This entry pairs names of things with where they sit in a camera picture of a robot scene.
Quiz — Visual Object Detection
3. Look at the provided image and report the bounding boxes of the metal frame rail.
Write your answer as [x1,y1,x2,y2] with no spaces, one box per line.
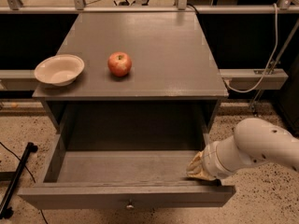
[0,0,299,91]

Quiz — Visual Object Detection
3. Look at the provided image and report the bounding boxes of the black stand leg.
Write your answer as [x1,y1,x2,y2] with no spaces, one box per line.
[0,142,38,219]

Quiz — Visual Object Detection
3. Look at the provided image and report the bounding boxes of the white bowl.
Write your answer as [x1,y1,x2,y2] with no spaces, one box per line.
[34,54,85,86]

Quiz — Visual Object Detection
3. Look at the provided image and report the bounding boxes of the red apple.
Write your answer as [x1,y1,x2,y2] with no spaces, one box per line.
[107,52,132,77]

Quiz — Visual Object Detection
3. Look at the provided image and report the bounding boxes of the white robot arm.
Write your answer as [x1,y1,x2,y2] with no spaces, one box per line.
[186,118,299,181]

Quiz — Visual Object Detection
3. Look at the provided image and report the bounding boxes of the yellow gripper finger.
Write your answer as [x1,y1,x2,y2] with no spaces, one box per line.
[186,151,215,181]

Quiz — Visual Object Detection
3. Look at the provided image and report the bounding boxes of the grey drawer cabinet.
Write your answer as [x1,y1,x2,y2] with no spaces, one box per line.
[32,10,230,154]

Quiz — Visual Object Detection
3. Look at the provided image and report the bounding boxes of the grey top drawer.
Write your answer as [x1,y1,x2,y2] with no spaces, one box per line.
[18,103,237,211]

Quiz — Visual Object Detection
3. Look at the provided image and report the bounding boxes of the white cable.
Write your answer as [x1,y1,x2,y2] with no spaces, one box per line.
[223,3,279,94]

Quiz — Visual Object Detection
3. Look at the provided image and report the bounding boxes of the black floor cable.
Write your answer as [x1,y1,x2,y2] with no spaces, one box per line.
[0,141,50,224]

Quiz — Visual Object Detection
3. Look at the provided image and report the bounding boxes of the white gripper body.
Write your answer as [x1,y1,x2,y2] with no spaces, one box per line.
[200,136,259,180]

